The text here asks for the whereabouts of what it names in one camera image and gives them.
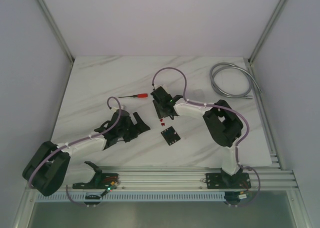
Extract black fuse box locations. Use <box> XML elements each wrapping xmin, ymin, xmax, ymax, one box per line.
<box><xmin>161</xmin><ymin>126</ymin><xmax>181</xmax><ymax>146</ymax></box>

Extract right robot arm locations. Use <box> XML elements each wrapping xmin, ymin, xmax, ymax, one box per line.
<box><xmin>150</xmin><ymin>86</ymin><xmax>244</xmax><ymax>187</ymax></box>

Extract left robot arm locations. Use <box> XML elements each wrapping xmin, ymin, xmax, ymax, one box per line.
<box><xmin>22</xmin><ymin>110</ymin><xmax>150</xmax><ymax>196</ymax></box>

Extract clear plastic fuse box cover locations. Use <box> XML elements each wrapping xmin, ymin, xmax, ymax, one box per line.
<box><xmin>194</xmin><ymin>89</ymin><xmax>206</xmax><ymax>102</ymax></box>

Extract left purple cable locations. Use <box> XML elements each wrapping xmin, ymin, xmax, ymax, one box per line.
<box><xmin>27</xmin><ymin>96</ymin><xmax>123</xmax><ymax>208</ymax></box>

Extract purple cable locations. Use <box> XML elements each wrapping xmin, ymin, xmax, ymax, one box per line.
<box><xmin>151</xmin><ymin>67</ymin><xmax>262</xmax><ymax>208</ymax></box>
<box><xmin>27</xmin><ymin>96</ymin><xmax>123</xmax><ymax>208</ymax></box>

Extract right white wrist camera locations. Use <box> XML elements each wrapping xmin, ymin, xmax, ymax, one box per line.
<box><xmin>155</xmin><ymin>84</ymin><xmax>167</xmax><ymax>89</ymax></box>

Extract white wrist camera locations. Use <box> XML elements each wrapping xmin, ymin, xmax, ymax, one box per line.
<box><xmin>155</xmin><ymin>84</ymin><xmax>167</xmax><ymax>89</ymax></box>
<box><xmin>110</xmin><ymin>106</ymin><xmax>125</xmax><ymax>113</ymax></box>

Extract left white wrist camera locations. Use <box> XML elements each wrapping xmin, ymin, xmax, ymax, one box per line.
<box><xmin>110</xmin><ymin>106</ymin><xmax>125</xmax><ymax>113</ymax></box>

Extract red handled screwdriver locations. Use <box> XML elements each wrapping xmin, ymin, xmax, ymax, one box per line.
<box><xmin>119</xmin><ymin>93</ymin><xmax>148</xmax><ymax>98</ymax></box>

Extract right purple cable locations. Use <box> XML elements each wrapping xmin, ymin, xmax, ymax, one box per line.
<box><xmin>151</xmin><ymin>67</ymin><xmax>262</xmax><ymax>208</ymax></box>

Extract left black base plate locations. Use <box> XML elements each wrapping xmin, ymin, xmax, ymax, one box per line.
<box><xmin>72</xmin><ymin>173</ymin><xmax>119</xmax><ymax>189</ymax></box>

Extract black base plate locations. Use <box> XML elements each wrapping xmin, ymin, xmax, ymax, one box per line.
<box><xmin>204</xmin><ymin>171</ymin><xmax>252</xmax><ymax>189</ymax></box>
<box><xmin>72</xmin><ymin>173</ymin><xmax>119</xmax><ymax>189</ymax></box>

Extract grey coiled cable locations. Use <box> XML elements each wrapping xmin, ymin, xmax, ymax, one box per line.
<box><xmin>209</xmin><ymin>62</ymin><xmax>264</xmax><ymax>100</ymax></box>

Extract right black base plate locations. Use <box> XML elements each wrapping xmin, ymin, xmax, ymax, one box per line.
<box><xmin>204</xmin><ymin>171</ymin><xmax>252</xmax><ymax>189</ymax></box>

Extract slotted cable duct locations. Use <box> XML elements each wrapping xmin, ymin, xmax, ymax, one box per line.
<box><xmin>34</xmin><ymin>191</ymin><xmax>288</xmax><ymax>203</ymax></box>

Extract aluminium front rail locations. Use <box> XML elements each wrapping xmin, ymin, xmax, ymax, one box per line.
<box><xmin>26</xmin><ymin>165</ymin><xmax>298</xmax><ymax>188</ymax></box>

